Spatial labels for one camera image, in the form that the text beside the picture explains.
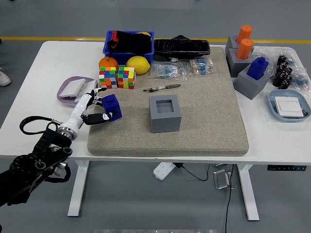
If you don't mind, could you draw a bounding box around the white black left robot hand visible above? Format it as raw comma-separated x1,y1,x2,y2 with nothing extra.
58,87,120,140

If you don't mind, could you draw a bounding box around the blue square seal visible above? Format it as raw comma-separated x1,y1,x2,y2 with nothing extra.
101,94,122,122
246,57,269,80

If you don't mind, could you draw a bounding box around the grey cube seal holder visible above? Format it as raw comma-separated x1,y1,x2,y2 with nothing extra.
225,35,255,53
148,94,183,133
234,63,272,100
225,47,255,78

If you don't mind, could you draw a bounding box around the orange round seal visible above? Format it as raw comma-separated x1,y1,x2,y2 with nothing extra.
236,24,253,45
236,38,254,60

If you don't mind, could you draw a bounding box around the purple oval tray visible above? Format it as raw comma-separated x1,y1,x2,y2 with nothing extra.
56,76,99,109

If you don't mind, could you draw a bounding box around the multicolour puzzle cube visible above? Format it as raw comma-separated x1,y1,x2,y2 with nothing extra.
117,67,136,90
98,67,118,90

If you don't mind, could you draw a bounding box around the orange fruit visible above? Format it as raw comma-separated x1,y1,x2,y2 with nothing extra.
98,56,119,72

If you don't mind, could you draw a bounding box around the yellow lemon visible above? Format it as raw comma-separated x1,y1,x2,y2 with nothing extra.
125,55,151,75

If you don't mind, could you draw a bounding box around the white table leg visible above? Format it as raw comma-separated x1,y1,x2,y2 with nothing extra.
67,160,90,217
237,164,260,221

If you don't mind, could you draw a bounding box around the person's white shoe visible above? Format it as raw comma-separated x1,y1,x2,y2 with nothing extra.
0,71,12,87

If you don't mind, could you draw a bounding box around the black cloth with red trim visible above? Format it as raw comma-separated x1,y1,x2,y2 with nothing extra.
107,30,153,54

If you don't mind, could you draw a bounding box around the blue plastic bin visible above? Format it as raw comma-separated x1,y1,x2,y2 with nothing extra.
102,30,155,63

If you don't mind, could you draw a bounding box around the black metal hand tool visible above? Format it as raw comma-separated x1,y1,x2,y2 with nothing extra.
142,83,182,93

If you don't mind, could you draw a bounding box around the clear bag of blue resistors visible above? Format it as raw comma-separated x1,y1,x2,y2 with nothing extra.
149,60,188,81

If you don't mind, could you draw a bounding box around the white power strip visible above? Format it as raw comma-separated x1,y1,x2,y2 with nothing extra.
153,162,176,181

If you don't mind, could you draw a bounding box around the black plastic-wrapped keyboard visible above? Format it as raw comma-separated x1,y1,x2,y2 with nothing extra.
153,34,211,62

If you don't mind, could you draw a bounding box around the grey-brown table mat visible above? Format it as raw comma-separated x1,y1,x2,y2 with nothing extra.
86,46,250,157

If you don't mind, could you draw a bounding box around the clear bag of tan resistors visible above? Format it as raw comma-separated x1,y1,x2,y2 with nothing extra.
181,58,215,75

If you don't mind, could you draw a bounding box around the light blue oval tray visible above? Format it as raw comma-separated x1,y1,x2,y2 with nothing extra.
267,89,311,123

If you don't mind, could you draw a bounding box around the bag of black capacitors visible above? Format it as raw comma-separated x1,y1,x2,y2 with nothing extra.
252,46,304,90

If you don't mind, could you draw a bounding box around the black table control panel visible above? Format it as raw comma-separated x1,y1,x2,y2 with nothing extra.
267,165,306,171

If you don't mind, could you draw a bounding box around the bag of small blue components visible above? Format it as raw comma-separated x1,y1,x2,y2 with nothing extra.
290,69,311,92

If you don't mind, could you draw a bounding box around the white switch panel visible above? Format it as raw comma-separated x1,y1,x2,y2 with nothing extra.
274,96,304,118
59,78,86,99
74,80,98,104

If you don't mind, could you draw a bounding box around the black power cable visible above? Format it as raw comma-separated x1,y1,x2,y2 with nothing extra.
175,163,234,233

